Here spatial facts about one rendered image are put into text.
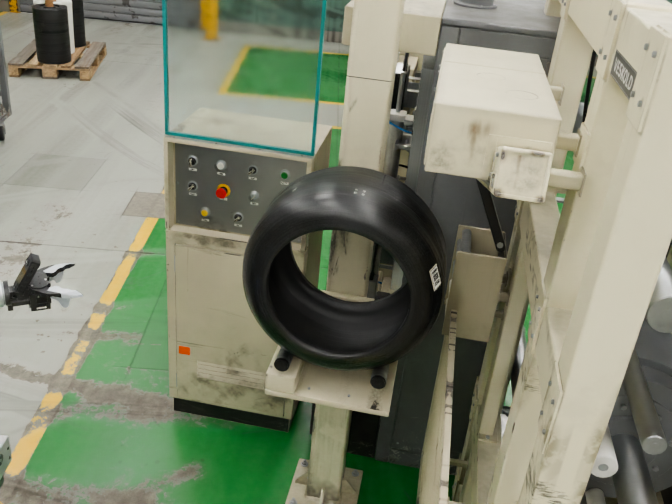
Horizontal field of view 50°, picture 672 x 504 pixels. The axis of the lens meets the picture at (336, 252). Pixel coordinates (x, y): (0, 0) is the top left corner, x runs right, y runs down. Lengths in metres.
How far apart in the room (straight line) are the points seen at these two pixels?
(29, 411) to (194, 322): 0.86
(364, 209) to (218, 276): 1.14
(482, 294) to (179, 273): 1.24
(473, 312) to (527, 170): 0.95
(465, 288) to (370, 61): 0.73
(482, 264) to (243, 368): 1.26
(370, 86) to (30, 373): 2.23
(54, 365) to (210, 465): 1.00
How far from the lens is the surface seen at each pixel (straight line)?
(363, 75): 2.08
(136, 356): 3.66
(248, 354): 2.99
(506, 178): 1.38
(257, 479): 3.02
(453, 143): 1.46
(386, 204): 1.83
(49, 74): 8.24
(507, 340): 2.33
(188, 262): 2.85
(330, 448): 2.75
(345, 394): 2.16
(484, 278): 2.20
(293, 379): 2.10
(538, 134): 1.46
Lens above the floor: 2.16
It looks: 28 degrees down
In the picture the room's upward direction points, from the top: 6 degrees clockwise
